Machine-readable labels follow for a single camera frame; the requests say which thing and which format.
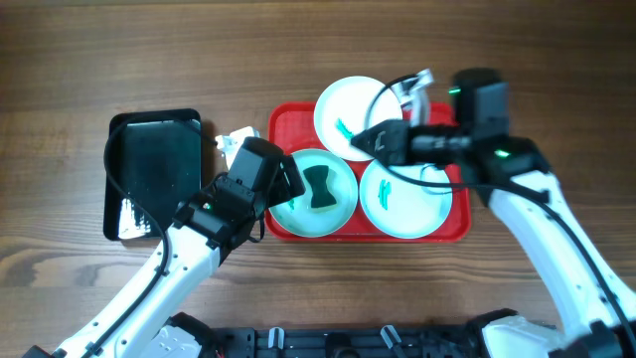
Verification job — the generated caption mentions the white round plate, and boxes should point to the white round plate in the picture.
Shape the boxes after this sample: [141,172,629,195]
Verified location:
[314,76,402,162]

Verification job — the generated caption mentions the light blue plate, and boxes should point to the light blue plate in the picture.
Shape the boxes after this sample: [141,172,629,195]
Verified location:
[359,161,453,239]
[269,148,359,238]

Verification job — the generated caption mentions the green yellow sponge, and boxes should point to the green yellow sponge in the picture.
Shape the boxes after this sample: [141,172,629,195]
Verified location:
[303,165,337,209]

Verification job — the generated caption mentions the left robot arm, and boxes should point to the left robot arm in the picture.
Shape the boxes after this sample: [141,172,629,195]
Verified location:
[53,137,305,358]

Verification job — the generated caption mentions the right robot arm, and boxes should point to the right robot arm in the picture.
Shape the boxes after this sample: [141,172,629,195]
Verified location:
[351,68,635,357]

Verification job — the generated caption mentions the red plastic tray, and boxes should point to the red plastic tray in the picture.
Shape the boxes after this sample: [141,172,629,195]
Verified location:
[264,101,472,243]

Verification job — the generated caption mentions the black water tray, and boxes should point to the black water tray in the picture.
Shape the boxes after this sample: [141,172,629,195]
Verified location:
[102,108,203,241]

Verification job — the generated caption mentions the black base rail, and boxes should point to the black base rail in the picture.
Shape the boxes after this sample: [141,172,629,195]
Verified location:
[213,325,480,358]

